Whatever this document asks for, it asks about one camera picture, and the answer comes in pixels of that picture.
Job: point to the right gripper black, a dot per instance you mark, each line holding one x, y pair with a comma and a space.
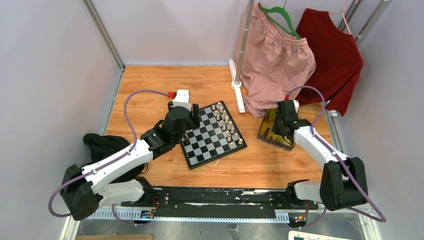
275, 128

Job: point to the dark red hanging shirt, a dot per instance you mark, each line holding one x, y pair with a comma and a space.
338, 62

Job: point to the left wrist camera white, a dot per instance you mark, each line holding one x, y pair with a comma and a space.
180, 98

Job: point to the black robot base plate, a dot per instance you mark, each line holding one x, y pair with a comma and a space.
227, 205

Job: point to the white clothes rack stand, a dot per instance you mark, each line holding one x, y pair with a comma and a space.
236, 65

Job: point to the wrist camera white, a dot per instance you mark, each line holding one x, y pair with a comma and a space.
180, 98
291, 106

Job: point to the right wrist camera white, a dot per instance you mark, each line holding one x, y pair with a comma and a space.
291, 106

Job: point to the black cloth heap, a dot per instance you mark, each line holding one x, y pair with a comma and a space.
104, 146

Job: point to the pink hanging shorts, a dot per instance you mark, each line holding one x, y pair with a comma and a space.
275, 63

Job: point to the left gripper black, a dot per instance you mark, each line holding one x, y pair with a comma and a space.
194, 121

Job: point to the row of light chess pieces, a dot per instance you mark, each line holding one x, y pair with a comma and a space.
224, 129

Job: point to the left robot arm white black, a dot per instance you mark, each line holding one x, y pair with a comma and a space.
86, 189

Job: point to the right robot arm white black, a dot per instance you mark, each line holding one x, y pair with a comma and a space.
343, 182

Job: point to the pink clothes hanger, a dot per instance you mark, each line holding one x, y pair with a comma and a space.
342, 13

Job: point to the black white chess board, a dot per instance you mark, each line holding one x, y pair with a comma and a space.
197, 146

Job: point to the yellow transparent piece tray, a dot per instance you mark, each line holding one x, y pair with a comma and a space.
266, 135

